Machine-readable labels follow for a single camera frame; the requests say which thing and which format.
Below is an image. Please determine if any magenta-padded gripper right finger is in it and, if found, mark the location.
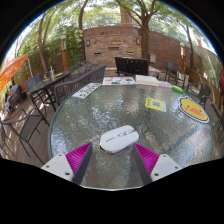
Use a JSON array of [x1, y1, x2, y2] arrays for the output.
[[132, 142, 184, 186]]

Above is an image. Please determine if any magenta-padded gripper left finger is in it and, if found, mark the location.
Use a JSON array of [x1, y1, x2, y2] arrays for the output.
[[41, 142, 94, 186]]

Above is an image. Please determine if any white computer mouse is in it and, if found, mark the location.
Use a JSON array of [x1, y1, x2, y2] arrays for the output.
[[99, 124, 140, 155]]

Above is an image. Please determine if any yellow duck mouse pad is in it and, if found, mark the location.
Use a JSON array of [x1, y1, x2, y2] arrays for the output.
[[177, 95, 210, 124]]

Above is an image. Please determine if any yellow square card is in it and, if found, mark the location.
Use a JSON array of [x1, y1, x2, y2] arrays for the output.
[[145, 96, 167, 113]]

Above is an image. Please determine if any green tissue pack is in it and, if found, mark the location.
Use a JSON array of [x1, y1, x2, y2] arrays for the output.
[[171, 84, 185, 94]]

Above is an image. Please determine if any white card with black print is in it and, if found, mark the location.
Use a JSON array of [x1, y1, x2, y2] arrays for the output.
[[72, 82, 102, 100]]

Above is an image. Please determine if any thin pale pink book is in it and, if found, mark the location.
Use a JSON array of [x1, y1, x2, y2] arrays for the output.
[[158, 80, 174, 89]]

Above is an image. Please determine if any dark round side table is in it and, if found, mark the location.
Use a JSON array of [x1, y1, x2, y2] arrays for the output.
[[28, 69, 73, 111]]

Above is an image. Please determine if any white paper sign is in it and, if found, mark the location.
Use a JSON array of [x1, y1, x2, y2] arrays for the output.
[[179, 71, 190, 89]]

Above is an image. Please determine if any colourful printed leaflet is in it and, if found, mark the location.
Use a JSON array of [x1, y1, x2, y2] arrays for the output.
[[101, 76, 137, 86]]

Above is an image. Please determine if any closed dark red umbrella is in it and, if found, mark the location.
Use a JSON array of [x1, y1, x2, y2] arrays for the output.
[[219, 63, 224, 98]]

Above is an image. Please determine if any black slatted armchair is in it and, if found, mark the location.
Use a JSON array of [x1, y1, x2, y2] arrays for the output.
[[114, 56, 150, 77]]

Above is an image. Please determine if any orange patio umbrella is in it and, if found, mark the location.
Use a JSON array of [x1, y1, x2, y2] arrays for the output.
[[0, 54, 30, 93]]

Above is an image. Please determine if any twin-trunk tree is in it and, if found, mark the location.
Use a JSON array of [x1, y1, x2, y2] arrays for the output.
[[37, 9, 56, 73]]

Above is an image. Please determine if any thin straight tree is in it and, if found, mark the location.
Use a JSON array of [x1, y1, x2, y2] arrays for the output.
[[184, 23, 196, 71]]

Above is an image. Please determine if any forked tree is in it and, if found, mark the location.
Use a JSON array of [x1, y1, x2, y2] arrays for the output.
[[116, 0, 161, 60]]

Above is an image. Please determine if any slender curved tree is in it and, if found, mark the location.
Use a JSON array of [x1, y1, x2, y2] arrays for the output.
[[78, 0, 89, 61]]

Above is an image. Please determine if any orange garden lamp post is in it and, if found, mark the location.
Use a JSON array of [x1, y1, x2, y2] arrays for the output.
[[60, 34, 69, 71], [179, 42, 186, 73]]

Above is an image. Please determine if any stone brick wall fountain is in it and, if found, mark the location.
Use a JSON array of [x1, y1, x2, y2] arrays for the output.
[[82, 26, 144, 69]]

